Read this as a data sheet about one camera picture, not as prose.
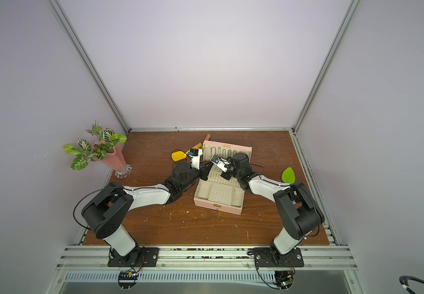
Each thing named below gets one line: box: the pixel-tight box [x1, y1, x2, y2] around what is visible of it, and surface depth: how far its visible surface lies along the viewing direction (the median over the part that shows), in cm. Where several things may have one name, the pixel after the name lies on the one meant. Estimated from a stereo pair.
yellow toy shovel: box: [170, 142, 203, 162], surface depth 109 cm
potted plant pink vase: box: [63, 120, 133, 179], surface depth 81 cm
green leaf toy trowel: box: [281, 166, 296, 184], surface depth 100 cm
